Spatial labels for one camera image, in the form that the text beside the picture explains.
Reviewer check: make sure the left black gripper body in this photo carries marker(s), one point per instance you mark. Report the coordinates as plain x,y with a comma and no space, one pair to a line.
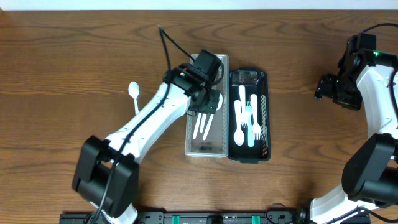
208,101

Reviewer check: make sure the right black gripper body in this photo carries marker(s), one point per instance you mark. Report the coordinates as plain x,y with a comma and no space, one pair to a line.
329,85

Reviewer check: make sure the white plastic spoon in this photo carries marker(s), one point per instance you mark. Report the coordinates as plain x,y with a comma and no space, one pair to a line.
208,126
134,91
202,122
196,127

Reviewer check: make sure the white plastic fork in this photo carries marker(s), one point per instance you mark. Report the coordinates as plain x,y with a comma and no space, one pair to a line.
256,127
242,96

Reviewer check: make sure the light blue plastic fork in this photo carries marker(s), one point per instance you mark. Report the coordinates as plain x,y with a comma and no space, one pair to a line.
250,134

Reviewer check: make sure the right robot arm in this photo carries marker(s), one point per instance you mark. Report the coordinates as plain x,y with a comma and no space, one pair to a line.
367,78

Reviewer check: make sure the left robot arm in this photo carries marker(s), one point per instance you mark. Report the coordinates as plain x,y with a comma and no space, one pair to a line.
107,172

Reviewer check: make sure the clear perforated plastic basket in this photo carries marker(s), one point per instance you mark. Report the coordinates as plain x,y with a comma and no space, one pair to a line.
216,144

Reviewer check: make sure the black perforated plastic basket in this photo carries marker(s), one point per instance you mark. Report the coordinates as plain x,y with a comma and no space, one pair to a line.
255,82

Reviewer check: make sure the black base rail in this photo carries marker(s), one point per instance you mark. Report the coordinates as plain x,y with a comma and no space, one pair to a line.
276,213

